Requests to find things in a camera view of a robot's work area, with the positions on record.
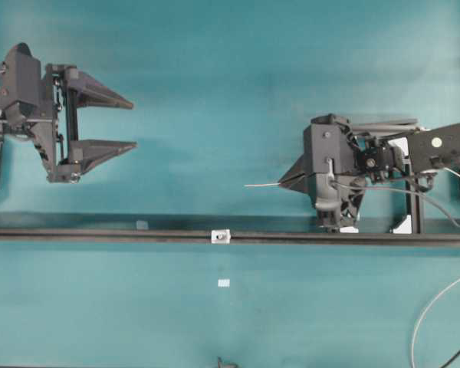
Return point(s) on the left dark grey gripper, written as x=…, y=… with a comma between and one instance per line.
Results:
x=42, y=107

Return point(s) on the right dark grey gripper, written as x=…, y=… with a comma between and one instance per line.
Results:
x=325, y=171

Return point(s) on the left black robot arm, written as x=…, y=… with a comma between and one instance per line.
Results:
x=40, y=103

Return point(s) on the silver metal fitting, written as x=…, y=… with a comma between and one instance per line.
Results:
x=221, y=236

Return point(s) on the white tape patch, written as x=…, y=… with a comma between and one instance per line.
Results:
x=223, y=283

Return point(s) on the black square profile frame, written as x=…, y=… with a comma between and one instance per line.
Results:
x=412, y=207

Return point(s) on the clear tape on rail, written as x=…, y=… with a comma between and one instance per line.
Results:
x=142, y=225

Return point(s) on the long black aluminium rail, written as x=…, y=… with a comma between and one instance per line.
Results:
x=232, y=237

